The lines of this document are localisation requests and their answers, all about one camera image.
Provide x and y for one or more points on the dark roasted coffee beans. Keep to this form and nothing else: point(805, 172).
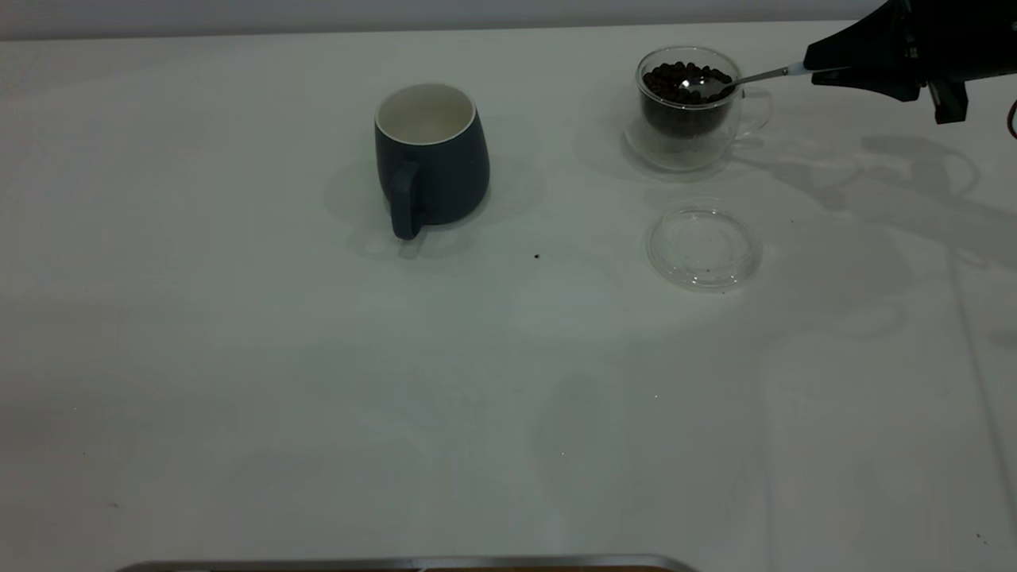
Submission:
point(671, 103)

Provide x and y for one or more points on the dark grey ceramic mug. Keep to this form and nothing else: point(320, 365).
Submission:
point(445, 175)

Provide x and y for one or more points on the clear double-walled glass cup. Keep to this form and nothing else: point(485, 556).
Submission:
point(675, 151)

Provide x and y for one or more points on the clear round glass saucer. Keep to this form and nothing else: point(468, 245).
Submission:
point(703, 254)

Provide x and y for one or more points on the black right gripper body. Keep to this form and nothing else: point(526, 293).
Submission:
point(965, 40)

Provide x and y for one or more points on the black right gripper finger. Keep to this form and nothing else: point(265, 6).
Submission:
point(866, 44)
point(898, 83)

